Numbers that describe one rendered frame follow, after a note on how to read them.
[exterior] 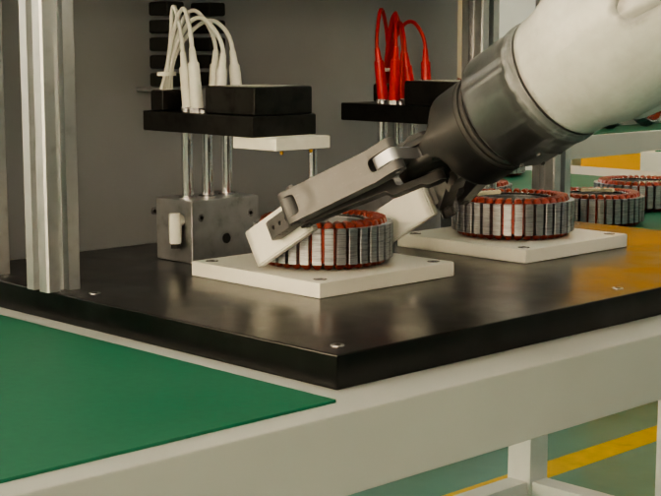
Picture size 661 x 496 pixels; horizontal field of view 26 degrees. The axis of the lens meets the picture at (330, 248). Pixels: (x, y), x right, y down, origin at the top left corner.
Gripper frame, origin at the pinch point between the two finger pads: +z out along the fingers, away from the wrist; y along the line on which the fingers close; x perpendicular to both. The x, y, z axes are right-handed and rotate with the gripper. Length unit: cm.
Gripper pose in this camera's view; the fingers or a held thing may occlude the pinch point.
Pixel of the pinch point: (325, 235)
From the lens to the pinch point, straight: 114.8
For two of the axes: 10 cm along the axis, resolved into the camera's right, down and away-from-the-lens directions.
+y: 7.1, -1.0, 7.0
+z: -6.1, 4.1, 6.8
